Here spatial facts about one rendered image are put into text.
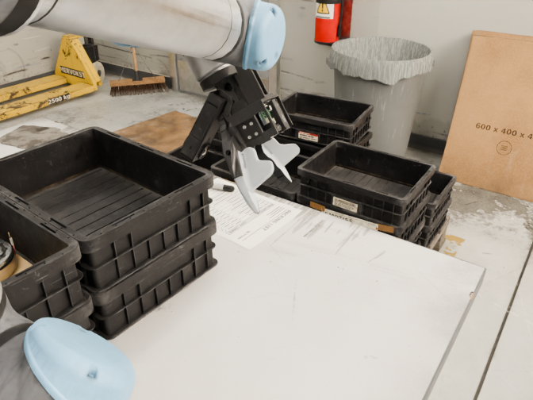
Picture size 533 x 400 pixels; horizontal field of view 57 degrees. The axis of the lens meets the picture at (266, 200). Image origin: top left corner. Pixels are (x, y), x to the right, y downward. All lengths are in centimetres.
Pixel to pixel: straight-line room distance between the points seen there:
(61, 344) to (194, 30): 31
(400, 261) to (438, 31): 222
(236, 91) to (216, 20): 24
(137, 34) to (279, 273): 74
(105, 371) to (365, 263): 73
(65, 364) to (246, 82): 43
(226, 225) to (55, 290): 52
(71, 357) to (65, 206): 67
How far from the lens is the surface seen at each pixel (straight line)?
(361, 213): 168
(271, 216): 126
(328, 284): 105
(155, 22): 43
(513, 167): 302
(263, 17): 56
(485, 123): 301
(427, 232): 211
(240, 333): 95
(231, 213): 127
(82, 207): 112
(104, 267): 88
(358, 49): 320
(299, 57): 363
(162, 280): 98
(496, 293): 229
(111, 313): 94
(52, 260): 80
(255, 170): 68
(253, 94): 71
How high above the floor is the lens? 138
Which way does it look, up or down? 31 degrees down
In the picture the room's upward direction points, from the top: straight up
